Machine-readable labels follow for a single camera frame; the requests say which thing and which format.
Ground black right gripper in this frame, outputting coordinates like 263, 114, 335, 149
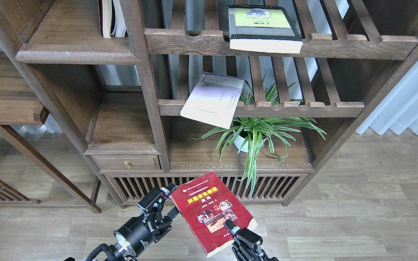
224, 219, 278, 261

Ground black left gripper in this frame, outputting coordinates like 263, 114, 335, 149
113, 183, 180, 259

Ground red book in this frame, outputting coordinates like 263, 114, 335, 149
170, 171, 258, 258

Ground white and purple book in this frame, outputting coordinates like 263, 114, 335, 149
180, 72, 244, 129

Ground upright cream books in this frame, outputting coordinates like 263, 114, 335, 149
98, 0, 127, 38

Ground brass drawer knob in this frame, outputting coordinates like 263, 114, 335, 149
123, 161, 132, 170

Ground white plant pot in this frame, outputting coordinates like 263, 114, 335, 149
234, 131, 253, 153

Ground green spider plant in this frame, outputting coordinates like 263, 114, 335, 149
191, 76, 327, 198

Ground dark wooden bookshelf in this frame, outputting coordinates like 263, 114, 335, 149
0, 0, 418, 206

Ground white curtain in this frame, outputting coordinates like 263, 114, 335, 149
356, 61, 418, 135

